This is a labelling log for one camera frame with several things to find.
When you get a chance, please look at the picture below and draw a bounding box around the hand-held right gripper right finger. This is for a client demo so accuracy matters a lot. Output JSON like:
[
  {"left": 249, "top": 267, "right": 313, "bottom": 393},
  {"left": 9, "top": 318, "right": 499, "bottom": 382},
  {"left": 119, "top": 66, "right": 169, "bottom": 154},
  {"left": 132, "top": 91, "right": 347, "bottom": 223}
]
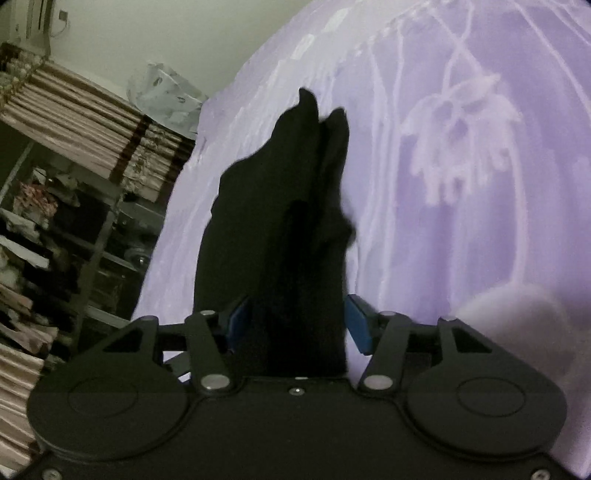
[{"left": 346, "top": 294, "right": 498, "bottom": 394}]

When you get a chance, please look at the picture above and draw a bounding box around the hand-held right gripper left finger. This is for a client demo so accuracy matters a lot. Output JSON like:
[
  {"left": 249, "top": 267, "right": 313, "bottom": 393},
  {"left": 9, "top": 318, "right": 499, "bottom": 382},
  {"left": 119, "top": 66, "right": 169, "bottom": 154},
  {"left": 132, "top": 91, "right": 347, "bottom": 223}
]
[{"left": 102, "top": 298, "right": 254, "bottom": 394}]

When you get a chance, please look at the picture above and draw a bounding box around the black small garment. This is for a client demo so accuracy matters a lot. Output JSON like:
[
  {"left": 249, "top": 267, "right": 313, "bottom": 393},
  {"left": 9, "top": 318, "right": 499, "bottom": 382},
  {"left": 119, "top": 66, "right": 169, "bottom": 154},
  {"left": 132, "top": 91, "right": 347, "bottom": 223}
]
[{"left": 193, "top": 87, "right": 359, "bottom": 378}]

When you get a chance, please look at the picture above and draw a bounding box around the purple floral bedsheet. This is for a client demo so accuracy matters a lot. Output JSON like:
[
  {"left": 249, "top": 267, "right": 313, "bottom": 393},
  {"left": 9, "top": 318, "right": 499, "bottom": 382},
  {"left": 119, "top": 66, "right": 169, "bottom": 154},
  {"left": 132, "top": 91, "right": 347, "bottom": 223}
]
[{"left": 130, "top": 0, "right": 591, "bottom": 464}]

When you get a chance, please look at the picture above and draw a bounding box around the pale blurred cloth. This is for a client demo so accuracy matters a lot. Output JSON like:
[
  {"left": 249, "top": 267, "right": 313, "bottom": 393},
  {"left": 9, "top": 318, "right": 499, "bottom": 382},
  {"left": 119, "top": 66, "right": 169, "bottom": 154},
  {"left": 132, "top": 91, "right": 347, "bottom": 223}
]
[{"left": 455, "top": 282, "right": 591, "bottom": 398}]

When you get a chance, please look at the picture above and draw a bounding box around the cluttered metal shelf rack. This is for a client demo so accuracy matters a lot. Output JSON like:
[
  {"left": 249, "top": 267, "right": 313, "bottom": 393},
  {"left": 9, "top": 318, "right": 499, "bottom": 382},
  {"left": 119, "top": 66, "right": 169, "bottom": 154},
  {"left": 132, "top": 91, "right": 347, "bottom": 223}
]
[{"left": 0, "top": 124, "right": 169, "bottom": 365}]

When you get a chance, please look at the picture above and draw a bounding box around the white printed plastic bag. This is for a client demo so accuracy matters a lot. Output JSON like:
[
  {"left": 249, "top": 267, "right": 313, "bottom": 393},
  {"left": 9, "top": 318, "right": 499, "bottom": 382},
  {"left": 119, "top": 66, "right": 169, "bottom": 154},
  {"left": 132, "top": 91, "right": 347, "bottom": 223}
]
[{"left": 126, "top": 61, "right": 209, "bottom": 138}]

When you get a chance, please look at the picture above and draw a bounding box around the beige striped curtain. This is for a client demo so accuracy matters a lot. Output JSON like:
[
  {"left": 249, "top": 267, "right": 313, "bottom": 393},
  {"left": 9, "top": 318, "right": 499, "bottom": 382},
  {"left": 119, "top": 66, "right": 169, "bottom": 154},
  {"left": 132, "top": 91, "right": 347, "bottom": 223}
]
[{"left": 0, "top": 41, "right": 195, "bottom": 204}]

